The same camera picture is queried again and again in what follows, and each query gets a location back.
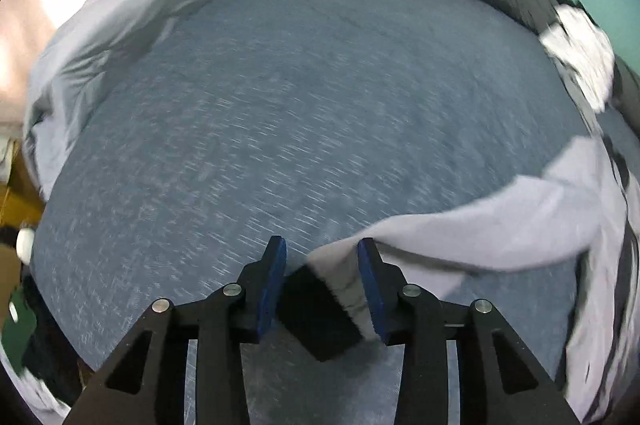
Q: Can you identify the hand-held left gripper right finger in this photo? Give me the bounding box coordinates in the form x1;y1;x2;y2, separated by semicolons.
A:
356;237;581;425

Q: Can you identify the grey jacket with black trim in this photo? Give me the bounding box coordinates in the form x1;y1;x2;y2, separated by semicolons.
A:
282;137;640;422

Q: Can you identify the light grey blanket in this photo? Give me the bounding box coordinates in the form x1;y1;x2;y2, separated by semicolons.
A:
22;0;335;202

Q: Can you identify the crumpled white shirt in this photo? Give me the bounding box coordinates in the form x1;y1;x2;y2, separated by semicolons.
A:
540;5;616;114

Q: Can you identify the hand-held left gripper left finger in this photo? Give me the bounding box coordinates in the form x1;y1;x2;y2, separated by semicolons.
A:
62;235;288;425

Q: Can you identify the white round object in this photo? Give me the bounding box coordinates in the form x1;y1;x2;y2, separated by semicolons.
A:
16;227;36;264

